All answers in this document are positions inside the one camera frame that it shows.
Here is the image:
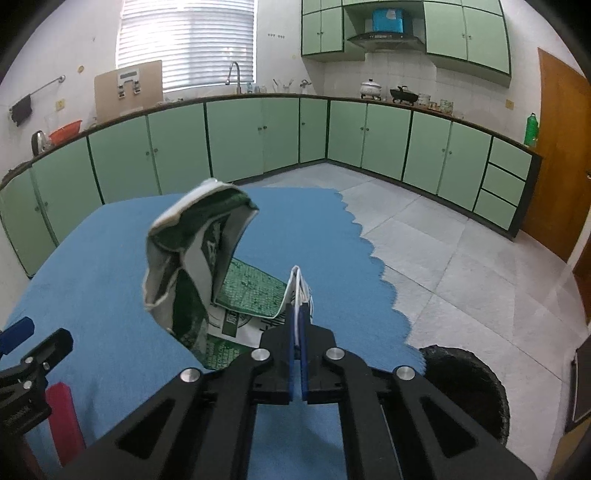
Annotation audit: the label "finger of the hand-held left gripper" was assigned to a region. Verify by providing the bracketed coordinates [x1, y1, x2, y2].
[0, 318, 36, 356]
[18, 329, 75, 393]

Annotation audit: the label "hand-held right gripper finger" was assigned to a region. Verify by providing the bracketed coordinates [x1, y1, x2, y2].
[298, 305, 539, 480]
[60, 304, 297, 480]

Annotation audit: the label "green white plastic bag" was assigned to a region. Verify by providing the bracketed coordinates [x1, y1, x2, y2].
[142, 179, 317, 372]

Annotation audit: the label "trash bin with black bag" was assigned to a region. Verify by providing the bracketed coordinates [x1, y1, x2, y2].
[418, 344, 511, 448]

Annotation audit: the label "person's left forearm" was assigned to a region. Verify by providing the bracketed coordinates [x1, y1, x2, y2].
[0, 431, 44, 480]

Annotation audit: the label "red plastic stick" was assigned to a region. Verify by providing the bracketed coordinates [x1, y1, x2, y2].
[45, 382, 87, 467]

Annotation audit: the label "blue table cloth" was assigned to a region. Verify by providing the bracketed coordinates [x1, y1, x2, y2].
[0, 187, 423, 480]

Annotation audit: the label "orange plastic basin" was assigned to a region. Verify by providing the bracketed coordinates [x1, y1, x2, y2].
[48, 120, 83, 145]

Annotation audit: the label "dark hanging towel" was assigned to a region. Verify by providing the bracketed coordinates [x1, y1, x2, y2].
[10, 93, 33, 126]

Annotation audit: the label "green lower kitchen cabinets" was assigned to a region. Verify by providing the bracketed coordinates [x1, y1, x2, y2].
[0, 92, 543, 278]

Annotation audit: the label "green kitchen cabinets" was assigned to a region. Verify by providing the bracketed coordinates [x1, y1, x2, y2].
[301, 0, 512, 88]
[0, 92, 543, 278]

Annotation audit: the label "flat cardboard sheet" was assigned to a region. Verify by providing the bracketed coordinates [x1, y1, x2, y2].
[94, 60, 164, 123]

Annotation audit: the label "cardboard box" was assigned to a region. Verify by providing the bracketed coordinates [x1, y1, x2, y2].
[551, 422, 589, 480]

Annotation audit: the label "dark glass cabinet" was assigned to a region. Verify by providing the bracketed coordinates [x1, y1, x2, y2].
[571, 339, 591, 423]

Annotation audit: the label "metal sink faucet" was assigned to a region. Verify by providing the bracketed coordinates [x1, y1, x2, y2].
[225, 61, 243, 95]

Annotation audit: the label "black cooking pan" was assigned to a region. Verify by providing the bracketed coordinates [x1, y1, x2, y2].
[389, 85, 420, 104]

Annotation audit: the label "row of glass jars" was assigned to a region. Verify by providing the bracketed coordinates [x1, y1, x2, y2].
[418, 92, 455, 114]

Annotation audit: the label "green thermos flask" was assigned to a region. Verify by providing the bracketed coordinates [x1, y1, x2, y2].
[523, 112, 540, 147]

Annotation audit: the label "white window blind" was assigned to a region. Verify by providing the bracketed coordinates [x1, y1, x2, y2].
[115, 0, 256, 93]

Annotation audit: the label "range hood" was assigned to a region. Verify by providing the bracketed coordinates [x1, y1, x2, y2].
[346, 31, 426, 54]

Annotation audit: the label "blue box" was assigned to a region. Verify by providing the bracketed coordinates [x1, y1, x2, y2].
[372, 8, 407, 34]

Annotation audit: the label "green upper kitchen cabinets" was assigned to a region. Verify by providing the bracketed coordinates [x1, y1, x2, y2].
[301, 0, 512, 88]

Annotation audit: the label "metal towel rail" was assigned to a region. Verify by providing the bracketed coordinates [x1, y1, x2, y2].
[9, 75, 66, 114]

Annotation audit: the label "wooden door with handle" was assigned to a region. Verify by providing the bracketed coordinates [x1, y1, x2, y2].
[519, 47, 591, 264]

